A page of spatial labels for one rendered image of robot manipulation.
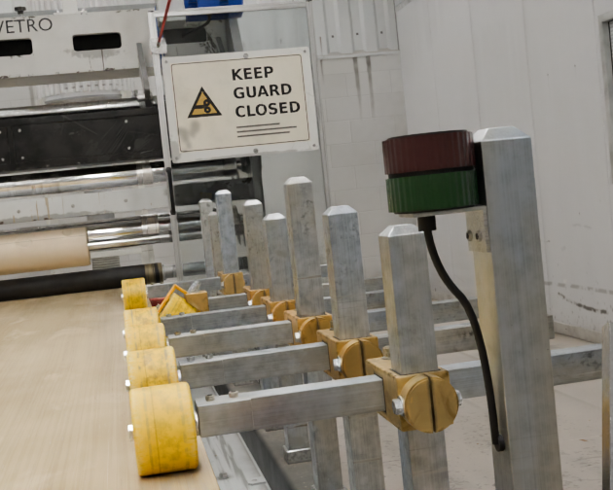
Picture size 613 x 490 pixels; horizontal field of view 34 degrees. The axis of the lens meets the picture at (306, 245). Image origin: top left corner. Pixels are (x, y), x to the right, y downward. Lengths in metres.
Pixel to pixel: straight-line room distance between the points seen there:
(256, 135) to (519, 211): 2.55
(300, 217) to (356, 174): 8.39
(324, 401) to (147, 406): 0.16
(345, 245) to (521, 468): 0.52
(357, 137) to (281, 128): 6.61
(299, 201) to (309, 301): 0.14
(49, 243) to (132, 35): 0.79
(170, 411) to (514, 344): 0.36
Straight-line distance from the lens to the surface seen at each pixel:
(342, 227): 1.14
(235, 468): 2.01
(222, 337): 1.43
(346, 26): 9.91
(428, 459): 0.94
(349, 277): 1.15
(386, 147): 0.65
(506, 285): 0.67
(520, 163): 0.67
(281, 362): 1.19
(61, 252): 3.18
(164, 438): 0.91
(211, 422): 0.93
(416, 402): 0.89
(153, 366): 1.16
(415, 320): 0.91
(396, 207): 0.65
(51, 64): 3.49
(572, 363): 1.02
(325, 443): 1.43
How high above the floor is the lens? 1.14
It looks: 3 degrees down
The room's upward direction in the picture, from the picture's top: 6 degrees counter-clockwise
